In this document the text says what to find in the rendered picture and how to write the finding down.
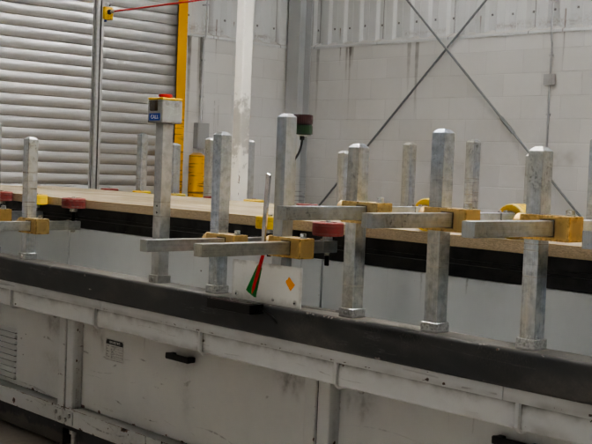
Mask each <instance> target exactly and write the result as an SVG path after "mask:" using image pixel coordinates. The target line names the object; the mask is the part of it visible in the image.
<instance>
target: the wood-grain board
mask: <svg viewBox="0 0 592 444"><path fill-rule="evenodd" d="M0 190H3V191H12V192H13V198H12V201H19V202H22V192H23V186H21V185H1V187H0ZM37 193H38V194H43V195H48V204H53V205H61V206H62V198H63V197H72V196H75V197H81V198H85V207H86V209H95V210H104V211H120V212H129V213H137V214H146V215H153V195H154V194H148V193H137V192H126V191H114V190H103V189H82V188H71V187H59V186H37ZM262 214H263V203H258V202H248V201H236V200H230V201H229V223H231V224H240V225H248V226H255V216H257V215H262ZM170 217H172V218H188V219H197V220H205V221H211V198H202V197H192V196H171V207H170ZM314 221H326V220H294V221H293V222H292V229H293V230H299V231H308V232H312V226H313V222H314ZM427 235H428V232H425V231H421V230H419V229H418V228H375V229H372V228H366V237H367V238H375V239H384V240H393V241H408V242H417V243H426V244H427ZM581 244H582V242H571V243H567V242H557V241H549V248H548V256H553V257H562V258H570V259H579V260H588V261H592V249H584V248H581ZM450 246H451V247H460V248H476V249H485V250H494V251H502V252H511V253H520V254H523V250H524V239H515V240H509V239H506V238H478V239H473V238H463V237H462V233H452V232H450Z"/></svg>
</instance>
